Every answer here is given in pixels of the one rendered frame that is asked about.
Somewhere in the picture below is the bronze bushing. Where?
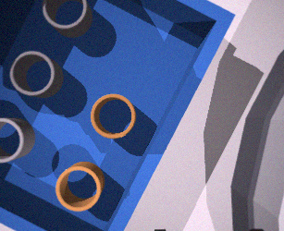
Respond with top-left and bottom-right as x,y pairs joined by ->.
56,162 -> 105,212
91,94 -> 136,139

